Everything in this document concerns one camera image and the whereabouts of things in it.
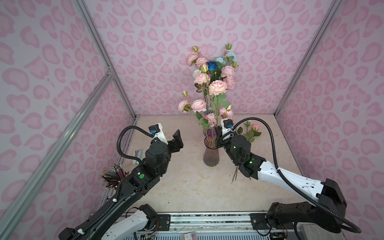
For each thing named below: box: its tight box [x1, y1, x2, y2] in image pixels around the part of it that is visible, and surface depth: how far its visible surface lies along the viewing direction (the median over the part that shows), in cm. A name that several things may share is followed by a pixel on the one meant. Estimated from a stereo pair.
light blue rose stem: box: [215, 43, 239, 69], surface depth 85 cm
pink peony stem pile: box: [194, 64, 228, 145], surface depth 64 cm
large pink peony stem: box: [187, 46, 209, 69], surface depth 86 cm
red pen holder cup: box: [101, 162, 130, 190], surface depth 75 cm
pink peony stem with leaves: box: [178, 91, 211, 139], surface depth 75 cm
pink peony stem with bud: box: [220, 65, 236, 90], surface depth 82 cm
